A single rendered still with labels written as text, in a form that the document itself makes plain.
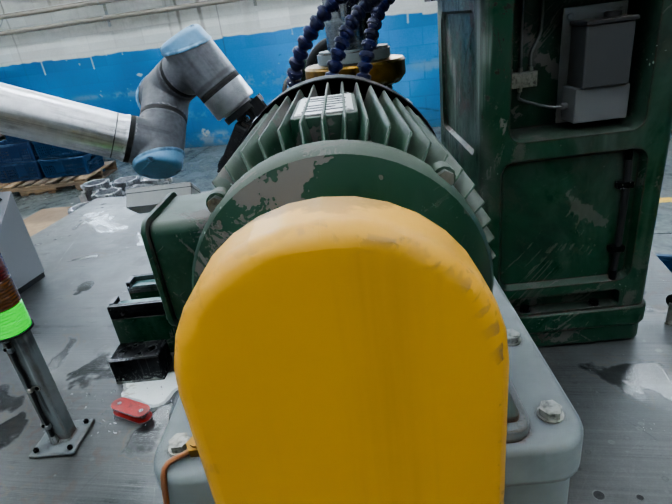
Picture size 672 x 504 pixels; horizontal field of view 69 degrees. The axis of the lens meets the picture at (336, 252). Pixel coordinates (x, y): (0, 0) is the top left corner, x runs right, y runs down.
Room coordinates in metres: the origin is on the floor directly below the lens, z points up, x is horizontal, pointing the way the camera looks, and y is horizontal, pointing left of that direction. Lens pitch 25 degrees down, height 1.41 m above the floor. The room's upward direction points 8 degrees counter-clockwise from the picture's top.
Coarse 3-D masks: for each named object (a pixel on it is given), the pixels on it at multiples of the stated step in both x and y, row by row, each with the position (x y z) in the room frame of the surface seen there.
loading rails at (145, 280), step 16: (128, 288) 1.00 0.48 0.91; (144, 288) 1.00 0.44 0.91; (112, 304) 0.91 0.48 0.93; (128, 304) 0.90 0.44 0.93; (144, 304) 0.90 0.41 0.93; (160, 304) 0.90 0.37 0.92; (112, 320) 0.90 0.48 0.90; (128, 320) 0.90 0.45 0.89; (144, 320) 0.90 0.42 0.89; (160, 320) 0.90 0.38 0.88; (128, 336) 0.90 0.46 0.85; (144, 336) 0.90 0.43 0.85; (160, 336) 0.90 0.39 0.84
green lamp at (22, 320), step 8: (8, 312) 0.66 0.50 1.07; (16, 312) 0.66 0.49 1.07; (24, 312) 0.68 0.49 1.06; (0, 320) 0.65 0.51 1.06; (8, 320) 0.65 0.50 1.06; (16, 320) 0.66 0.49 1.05; (24, 320) 0.67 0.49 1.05; (0, 328) 0.65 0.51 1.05; (8, 328) 0.65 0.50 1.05; (16, 328) 0.66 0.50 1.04; (24, 328) 0.67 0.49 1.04; (0, 336) 0.65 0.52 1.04; (8, 336) 0.65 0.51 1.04
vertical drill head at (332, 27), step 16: (352, 0) 0.90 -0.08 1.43; (336, 16) 0.90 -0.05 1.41; (368, 16) 0.90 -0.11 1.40; (336, 32) 0.90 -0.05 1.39; (352, 48) 0.90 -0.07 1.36; (384, 48) 0.90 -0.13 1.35; (320, 64) 0.92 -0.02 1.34; (352, 64) 0.88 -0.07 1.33; (384, 64) 0.86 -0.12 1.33; (400, 64) 0.89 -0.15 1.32; (384, 80) 0.86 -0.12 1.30
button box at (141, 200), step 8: (168, 184) 1.22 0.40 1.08; (176, 184) 1.21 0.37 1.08; (184, 184) 1.21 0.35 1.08; (192, 184) 1.22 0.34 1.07; (128, 192) 1.22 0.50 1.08; (136, 192) 1.21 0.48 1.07; (144, 192) 1.21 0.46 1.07; (152, 192) 1.21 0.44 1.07; (160, 192) 1.21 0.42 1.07; (168, 192) 1.21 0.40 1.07; (176, 192) 1.20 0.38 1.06; (184, 192) 1.20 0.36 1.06; (192, 192) 1.20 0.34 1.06; (128, 200) 1.21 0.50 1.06; (136, 200) 1.20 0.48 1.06; (144, 200) 1.20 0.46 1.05; (152, 200) 1.20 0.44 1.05; (160, 200) 1.20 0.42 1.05; (128, 208) 1.20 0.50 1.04; (136, 208) 1.20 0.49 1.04; (144, 208) 1.21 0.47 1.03; (152, 208) 1.22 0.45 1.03
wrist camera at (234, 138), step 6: (234, 126) 0.99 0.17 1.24; (240, 126) 0.99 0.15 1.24; (234, 132) 0.99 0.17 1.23; (240, 132) 0.99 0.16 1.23; (246, 132) 1.01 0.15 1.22; (234, 138) 0.99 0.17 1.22; (240, 138) 0.99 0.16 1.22; (228, 144) 0.99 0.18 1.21; (234, 144) 0.99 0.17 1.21; (240, 144) 0.99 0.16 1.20; (228, 150) 0.99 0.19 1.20; (234, 150) 0.99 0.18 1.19; (222, 156) 1.02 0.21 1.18; (228, 156) 0.99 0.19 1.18; (222, 162) 0.99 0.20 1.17
